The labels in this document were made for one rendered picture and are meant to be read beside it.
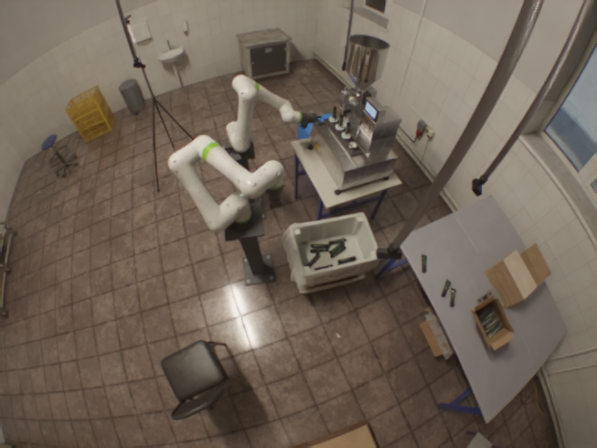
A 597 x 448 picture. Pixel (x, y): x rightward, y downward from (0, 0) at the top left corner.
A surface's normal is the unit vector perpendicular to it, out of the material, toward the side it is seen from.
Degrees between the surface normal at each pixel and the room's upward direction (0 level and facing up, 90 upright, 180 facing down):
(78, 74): 90
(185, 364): 0
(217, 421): 0
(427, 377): 0
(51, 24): 90
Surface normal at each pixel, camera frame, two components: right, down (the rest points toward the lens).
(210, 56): 0.37, 0.81
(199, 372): 0.02, -0.51
